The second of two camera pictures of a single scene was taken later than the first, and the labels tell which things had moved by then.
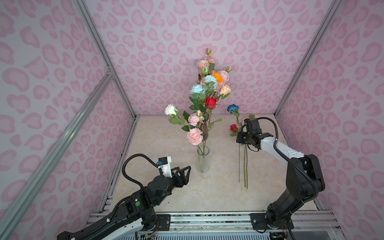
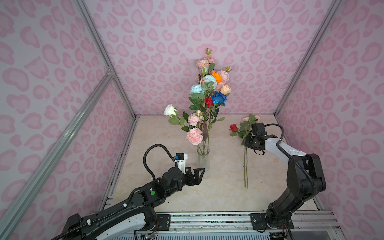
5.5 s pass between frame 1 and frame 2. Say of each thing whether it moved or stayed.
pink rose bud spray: stayed
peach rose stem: stayed
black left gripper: moved
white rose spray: stayed
